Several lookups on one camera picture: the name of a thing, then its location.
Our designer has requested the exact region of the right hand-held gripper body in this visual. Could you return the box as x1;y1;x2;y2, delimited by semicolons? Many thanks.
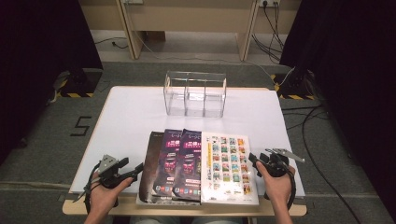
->
258;147;306;178

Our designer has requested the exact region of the thin black left gripper cable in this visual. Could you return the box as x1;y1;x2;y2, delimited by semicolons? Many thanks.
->
73;162;102;215

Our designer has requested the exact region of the clear acrylic book holder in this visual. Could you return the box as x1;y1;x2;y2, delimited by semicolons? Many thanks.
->
163;70;228;119

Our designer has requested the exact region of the black stand base striped tape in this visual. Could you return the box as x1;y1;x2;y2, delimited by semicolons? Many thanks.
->
270;69;317;101
57;68;104;99

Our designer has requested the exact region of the beige wooden desk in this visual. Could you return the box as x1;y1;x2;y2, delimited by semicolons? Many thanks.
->
78;0;303;62

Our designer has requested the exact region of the dark brown book red print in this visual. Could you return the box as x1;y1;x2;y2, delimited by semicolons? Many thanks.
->
135;131;202;206

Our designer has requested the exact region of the long black floor cable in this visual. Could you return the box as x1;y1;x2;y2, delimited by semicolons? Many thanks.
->
281;104;363;224

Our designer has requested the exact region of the dark curtain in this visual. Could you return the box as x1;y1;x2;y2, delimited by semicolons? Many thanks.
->
279;0;396;216
0;0;104;166

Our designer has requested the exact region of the person's right hand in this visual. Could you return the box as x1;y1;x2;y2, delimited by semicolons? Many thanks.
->
255;161;296;204

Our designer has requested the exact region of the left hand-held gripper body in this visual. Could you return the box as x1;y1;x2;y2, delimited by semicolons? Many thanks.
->
97;154;125;189

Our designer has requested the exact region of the person's left hand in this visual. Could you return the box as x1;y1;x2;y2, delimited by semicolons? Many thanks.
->
89;176;134;214

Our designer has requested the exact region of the short black floor cable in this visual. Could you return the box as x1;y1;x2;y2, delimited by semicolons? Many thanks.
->
93;36;129;50

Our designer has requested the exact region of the white book with picture grid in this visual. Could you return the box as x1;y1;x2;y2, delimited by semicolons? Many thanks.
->
200;131;260;206

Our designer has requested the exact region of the black cable bundle at outlet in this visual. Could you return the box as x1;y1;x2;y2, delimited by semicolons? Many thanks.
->
251;1;286;63

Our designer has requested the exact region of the thick black right gripper cable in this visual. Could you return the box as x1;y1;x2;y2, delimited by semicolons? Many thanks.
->
263;169;297;211

